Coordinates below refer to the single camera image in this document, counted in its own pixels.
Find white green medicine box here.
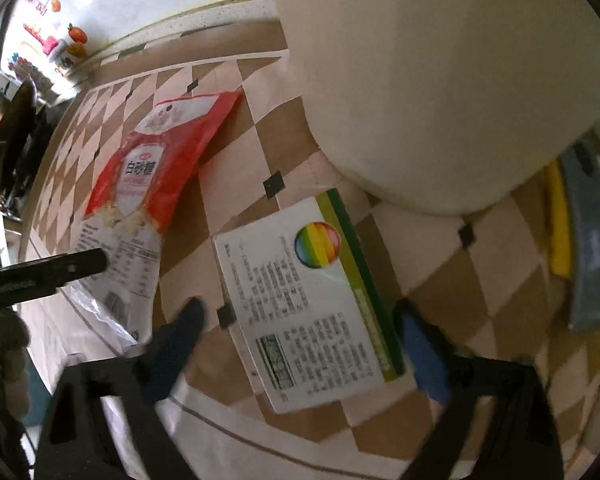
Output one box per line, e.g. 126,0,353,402
214,188,404,414

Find red white sugar bag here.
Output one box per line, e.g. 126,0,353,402
73,91,240,342

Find checkered beige tablecloth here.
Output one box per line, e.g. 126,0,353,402
27,22,600,479

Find black stove with pots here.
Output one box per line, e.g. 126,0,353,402
0,78,54,221

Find yellow cloth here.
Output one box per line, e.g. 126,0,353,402
545,159,572,280

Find colourful toys on counter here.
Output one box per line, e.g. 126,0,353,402
16,24,87,76

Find large cream cylindrical container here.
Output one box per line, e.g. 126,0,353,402
275,0,600,214

